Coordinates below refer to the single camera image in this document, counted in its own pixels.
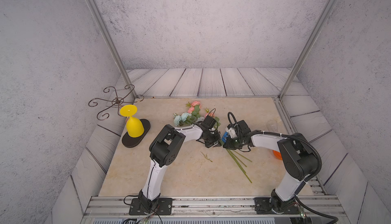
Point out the small broken green twig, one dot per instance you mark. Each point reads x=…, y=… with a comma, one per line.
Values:
x=206, y=157

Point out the wrought iron scroll stand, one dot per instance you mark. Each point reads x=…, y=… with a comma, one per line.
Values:
x=118, y=101

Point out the yellow plastic goblet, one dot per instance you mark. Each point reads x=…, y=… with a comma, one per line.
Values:
x=134, y=125

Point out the orange plastic bowl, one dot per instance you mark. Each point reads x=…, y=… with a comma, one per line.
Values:
x=277, y=155

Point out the black oval tray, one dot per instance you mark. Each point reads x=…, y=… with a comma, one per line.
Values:
x=130, y=142

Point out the black mounting plate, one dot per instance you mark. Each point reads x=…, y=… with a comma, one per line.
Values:
x=275, y=206
x=160, y=206

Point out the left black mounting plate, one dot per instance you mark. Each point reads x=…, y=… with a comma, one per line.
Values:
x=160, y=206

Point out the right aluminium frame post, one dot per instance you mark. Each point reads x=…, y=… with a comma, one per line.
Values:
x=321, y=21

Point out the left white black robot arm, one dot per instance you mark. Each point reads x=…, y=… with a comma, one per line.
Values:
x=165, y=148

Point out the blue tape dispenser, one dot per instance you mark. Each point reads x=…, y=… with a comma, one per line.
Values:
x=225, y=137

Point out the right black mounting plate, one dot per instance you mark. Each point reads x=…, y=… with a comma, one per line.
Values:
x=275, y=206

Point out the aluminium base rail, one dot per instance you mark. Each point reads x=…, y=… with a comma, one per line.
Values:
x=105, y=207

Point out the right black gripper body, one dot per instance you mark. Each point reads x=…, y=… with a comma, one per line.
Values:
x=234, y=143

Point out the left aluminium frame post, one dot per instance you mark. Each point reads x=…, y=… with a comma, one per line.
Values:
x=108, y=39

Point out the aluminium frame post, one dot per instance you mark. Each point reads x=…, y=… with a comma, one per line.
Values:
x=321, y=21
x=108, y=39

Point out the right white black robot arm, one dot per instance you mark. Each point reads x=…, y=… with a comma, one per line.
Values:
x=301, y=160

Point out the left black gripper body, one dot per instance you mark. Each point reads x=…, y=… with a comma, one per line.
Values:
x=212, y=140

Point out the artificial flower bouquet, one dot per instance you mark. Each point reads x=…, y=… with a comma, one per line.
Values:
x=193, y=115

